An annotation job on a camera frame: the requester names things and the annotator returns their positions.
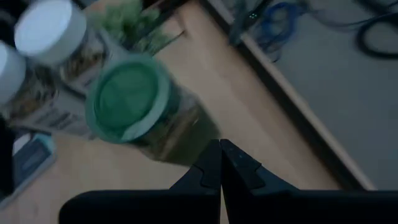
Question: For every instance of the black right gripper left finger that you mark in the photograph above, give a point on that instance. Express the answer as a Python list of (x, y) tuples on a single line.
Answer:
[(155, 207)]

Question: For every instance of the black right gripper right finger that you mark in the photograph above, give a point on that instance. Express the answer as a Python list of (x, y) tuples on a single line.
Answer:
[(295, 208)]

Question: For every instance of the green-lid oregano jar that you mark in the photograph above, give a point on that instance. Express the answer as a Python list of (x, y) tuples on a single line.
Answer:
[(136, 102)]

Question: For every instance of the white-lid bagel seasoning jar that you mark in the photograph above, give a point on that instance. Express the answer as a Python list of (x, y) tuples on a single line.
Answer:
[(18, 90), (56, 34)]

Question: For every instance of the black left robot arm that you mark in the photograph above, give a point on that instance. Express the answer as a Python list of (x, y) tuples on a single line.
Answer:
[(6, 155)]

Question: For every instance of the wooden shelf with black legs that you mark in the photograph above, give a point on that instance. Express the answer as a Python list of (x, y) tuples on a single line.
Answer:
[(236, 102)]

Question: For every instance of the green succulent in white pot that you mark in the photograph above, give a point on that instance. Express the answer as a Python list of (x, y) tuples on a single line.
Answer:
[(133, 25)]

